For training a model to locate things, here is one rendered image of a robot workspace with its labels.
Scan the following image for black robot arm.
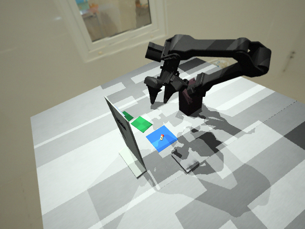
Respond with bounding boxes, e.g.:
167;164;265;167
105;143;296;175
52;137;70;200
145;34;271;98

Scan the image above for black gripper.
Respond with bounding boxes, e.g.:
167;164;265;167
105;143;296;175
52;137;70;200
144;64;179;104

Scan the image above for green square mat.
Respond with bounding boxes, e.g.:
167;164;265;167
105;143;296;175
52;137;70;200
131;116;152;133

